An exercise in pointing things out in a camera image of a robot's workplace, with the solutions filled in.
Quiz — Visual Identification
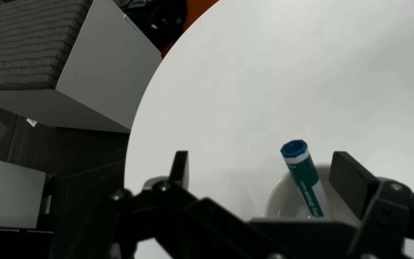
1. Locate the white cabinet with grey cushion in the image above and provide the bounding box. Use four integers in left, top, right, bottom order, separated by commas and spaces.
0, 0, 161, 133

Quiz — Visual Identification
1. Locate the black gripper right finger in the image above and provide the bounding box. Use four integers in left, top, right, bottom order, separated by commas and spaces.
329, 151, 379, 219

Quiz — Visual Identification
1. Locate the green white marker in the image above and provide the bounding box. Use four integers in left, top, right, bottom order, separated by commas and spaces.
280, 140, 329, 217

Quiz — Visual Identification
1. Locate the round white table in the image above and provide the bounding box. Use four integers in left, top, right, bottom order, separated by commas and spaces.
123, 0, 414, 219

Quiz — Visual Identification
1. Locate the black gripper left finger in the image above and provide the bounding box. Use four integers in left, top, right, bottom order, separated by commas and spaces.
169, 151, 188, 186

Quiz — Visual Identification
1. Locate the orange floor mat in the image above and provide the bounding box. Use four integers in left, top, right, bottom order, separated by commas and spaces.
161, 0, 218, 58

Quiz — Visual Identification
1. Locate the white ceramic cup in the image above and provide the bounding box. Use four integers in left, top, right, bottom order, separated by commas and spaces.
263, 164, 362, 222

